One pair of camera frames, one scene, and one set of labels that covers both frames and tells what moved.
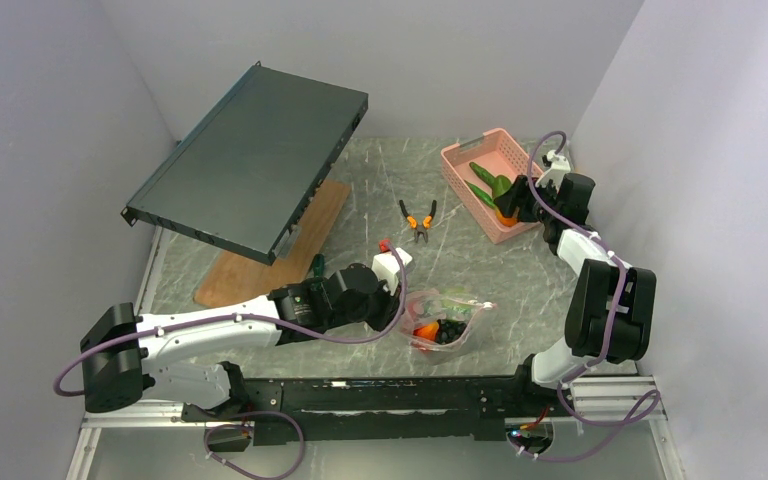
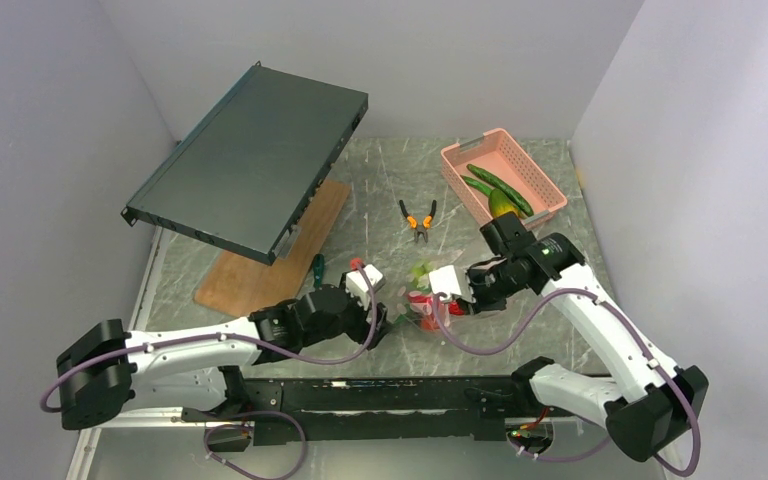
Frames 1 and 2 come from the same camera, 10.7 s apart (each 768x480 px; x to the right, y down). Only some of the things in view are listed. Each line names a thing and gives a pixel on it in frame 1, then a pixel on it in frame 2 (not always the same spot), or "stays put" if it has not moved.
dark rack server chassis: x=251 y=175 stays put
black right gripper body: x=532 y=205 to x=490 y=288
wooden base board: x=234 y=277 stays put
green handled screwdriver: x=318 y=264 stays put
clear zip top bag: x=448 y=324 to x=433 y=292
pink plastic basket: x=500 y=154 stays put
